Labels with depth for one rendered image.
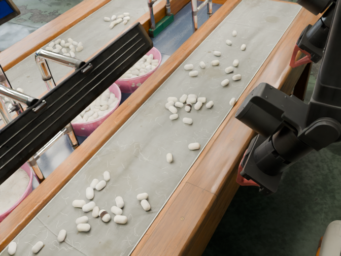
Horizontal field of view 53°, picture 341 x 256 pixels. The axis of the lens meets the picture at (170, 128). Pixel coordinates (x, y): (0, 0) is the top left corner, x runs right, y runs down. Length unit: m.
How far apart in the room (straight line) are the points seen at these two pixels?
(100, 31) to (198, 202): 1.12
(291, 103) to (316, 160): 1.59
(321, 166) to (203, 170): 1.18
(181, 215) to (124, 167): 0.26
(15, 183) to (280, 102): 0.87
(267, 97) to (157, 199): 0.56
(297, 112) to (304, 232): 1.34
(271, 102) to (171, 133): 0.68
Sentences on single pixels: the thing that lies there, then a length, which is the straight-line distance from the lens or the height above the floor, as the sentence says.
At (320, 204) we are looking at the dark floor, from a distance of 1.94.
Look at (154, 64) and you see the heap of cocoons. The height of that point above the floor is 0.74.
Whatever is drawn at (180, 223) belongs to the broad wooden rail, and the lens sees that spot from 0.91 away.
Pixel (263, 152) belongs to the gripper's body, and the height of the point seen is 1.12.
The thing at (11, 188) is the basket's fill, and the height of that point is 0.73.
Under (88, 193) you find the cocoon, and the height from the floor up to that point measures 0.76.
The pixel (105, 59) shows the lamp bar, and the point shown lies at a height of 1.10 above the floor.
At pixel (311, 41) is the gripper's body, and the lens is 0.93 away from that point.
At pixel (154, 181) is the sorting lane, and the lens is 1.03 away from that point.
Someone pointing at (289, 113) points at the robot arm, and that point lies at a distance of 0.52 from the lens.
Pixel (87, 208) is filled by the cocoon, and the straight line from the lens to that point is 1.00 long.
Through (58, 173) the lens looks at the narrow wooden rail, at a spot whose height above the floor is 0.76.
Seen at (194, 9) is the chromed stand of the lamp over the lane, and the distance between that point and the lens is 1.61.
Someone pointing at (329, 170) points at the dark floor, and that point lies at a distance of 2.09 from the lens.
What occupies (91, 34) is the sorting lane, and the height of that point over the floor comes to 0.74.
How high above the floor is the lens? 1.55
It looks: 44 degrees down
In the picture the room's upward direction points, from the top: 7 degrees counter-clockwise
